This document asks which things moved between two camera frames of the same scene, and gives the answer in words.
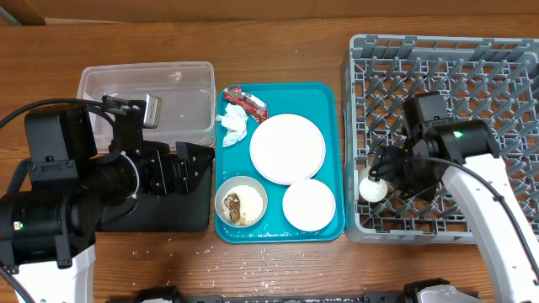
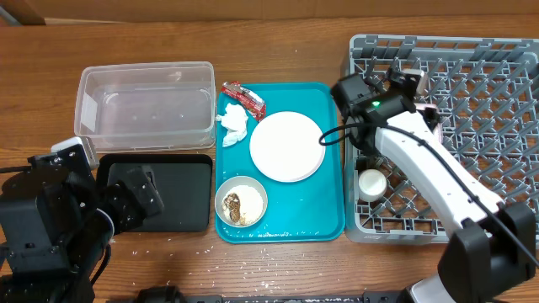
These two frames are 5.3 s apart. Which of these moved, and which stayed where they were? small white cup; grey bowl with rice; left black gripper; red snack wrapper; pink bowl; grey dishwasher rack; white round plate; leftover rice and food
Moved: red snack wrapper; pink bowl; left black gripper
Stayed: white round plate; grey dishwasher rack; small white cup; leftover rice and food; grey bowl with rice
